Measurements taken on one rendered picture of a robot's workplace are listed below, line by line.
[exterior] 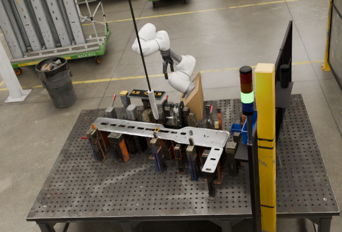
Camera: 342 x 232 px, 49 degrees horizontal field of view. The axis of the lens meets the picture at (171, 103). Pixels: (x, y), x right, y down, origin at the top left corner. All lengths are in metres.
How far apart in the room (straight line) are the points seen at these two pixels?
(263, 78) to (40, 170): 3.63
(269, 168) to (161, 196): 1.08
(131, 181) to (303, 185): 1.47
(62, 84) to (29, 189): 1.81
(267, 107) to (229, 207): 1.11
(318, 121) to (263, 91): 2.90
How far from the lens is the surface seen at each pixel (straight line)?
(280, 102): 2.91
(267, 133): 2.41
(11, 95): 7.06
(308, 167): 3.43
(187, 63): 3.97
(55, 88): 6.05
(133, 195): 3.36
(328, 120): 5.12
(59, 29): 7.59
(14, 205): 4.89
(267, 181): 2.71
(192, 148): 3.14
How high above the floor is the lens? 3.09
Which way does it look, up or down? 33 degrees down
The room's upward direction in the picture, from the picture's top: 11 degrees counter-clockwise
